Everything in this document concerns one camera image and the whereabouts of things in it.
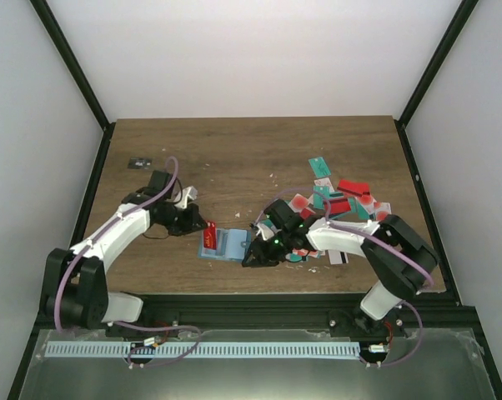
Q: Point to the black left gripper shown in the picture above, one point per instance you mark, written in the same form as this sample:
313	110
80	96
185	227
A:
191	226

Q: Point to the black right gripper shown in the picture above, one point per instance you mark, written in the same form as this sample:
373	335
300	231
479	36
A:
263	258

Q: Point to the red VIP card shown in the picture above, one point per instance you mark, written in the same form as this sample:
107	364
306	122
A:
210	240

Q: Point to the blue card holder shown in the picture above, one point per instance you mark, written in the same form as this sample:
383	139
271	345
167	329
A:
232	245

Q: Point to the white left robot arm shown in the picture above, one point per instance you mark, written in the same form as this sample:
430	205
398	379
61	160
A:
75	288

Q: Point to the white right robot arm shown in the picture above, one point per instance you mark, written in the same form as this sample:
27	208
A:
401	259

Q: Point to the white card black stripe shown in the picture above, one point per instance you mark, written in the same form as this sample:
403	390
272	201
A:
337	257

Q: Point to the black VIP card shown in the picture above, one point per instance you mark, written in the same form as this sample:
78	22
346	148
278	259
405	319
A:
140	163

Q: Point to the teal card far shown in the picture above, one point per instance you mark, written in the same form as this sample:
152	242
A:
319	167

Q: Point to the red card far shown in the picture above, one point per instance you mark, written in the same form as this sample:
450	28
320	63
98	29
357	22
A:
353	189

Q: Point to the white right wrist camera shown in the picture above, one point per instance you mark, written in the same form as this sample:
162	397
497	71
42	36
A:
262	230

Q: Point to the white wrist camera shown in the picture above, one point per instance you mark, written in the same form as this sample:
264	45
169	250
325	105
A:
185	197
262	230

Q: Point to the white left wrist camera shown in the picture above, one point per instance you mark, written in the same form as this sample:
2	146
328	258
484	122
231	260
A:
185	197

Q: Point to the light blue slotted cable duct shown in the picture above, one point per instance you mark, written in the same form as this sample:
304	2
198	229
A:
211	350

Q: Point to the black left frame post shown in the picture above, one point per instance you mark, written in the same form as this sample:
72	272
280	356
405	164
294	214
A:
60	42

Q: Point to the black frame post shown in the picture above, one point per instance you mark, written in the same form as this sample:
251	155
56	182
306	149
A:
445	45
60	42

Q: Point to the black right frame post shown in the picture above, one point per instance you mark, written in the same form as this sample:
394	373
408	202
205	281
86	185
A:
445	45

